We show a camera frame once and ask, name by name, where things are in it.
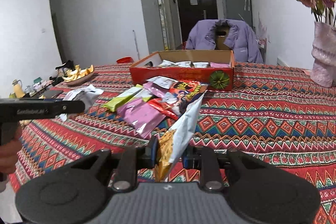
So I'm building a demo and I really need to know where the yellow white chip bag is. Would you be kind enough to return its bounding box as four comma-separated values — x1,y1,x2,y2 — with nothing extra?
154,94,205,182

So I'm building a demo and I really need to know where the white snack packet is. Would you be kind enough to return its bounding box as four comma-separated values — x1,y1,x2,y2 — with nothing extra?
193,62,210,68

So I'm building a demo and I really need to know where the person's left hand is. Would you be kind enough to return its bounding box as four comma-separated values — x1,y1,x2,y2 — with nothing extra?
0,122,22,174

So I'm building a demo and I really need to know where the black smartphone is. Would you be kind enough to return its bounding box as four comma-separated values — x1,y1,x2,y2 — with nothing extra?
39,90,63,99

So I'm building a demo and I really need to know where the yellow thermos jug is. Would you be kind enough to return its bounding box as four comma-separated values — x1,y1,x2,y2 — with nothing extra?
12,80,25,98

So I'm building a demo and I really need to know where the plate of orange peels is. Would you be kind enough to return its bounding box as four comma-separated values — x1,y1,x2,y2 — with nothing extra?
62,65,95,86

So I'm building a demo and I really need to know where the pink snack packet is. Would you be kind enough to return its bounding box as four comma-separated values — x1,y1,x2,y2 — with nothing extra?
117,98,166,139
210,63,231,68

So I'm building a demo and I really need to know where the green snack packet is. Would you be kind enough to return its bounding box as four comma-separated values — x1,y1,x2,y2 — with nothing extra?
103,85,143,112

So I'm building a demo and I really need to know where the red beef snack bag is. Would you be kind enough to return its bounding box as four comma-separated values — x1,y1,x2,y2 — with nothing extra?
147,81,208,121

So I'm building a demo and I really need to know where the patterned red tablecloth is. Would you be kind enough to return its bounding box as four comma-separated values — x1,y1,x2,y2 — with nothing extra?
9,63,335,223

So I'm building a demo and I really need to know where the red plastic basin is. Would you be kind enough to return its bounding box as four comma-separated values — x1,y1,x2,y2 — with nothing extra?
116,56,134,64

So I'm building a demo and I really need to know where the red cardboard box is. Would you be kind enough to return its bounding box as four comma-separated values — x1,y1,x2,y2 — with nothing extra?
129,50,235,91

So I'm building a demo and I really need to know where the purple jacket on chair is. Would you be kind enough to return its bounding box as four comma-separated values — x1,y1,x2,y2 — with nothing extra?
186,19,264,64

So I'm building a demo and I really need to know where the pink textured vase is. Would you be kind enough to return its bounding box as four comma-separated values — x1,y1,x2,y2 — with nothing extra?
310,22,336,88

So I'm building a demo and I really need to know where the dark entrance door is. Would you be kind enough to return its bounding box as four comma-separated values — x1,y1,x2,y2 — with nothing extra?
177,0,218,42

